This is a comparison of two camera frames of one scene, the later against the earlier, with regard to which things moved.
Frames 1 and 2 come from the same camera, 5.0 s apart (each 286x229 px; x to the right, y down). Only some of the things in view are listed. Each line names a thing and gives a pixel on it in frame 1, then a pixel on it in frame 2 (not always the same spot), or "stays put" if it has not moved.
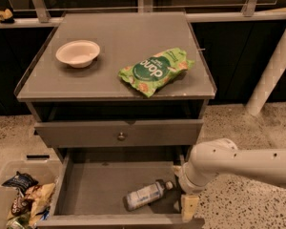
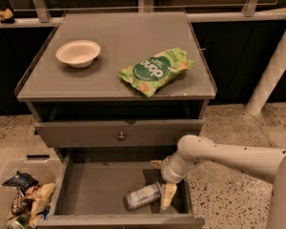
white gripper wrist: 186,182 → 167,175
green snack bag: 150,73 stays put
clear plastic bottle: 145,195 stays put
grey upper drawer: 119,134 stays put
